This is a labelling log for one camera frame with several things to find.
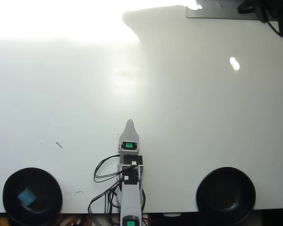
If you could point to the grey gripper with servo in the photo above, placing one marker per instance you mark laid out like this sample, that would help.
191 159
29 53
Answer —
129 148

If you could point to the blue foam cube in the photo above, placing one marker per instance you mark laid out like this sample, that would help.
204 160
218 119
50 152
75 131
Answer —
26 197

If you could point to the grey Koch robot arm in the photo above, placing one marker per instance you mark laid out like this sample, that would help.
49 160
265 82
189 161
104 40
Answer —
131 197

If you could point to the black round bowl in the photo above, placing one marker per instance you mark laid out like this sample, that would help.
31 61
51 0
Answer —
226 196
44 200

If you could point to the grey flat metal plate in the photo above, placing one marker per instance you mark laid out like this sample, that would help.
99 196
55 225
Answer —
226 13

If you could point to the white bracket under table edge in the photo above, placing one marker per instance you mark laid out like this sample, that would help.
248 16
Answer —
172 214

